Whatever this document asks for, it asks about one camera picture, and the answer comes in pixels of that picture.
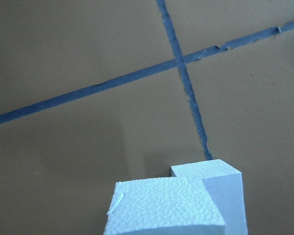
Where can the blue block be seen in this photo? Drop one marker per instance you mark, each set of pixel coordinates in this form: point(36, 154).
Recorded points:
point(225, 186)
point(163, 206)

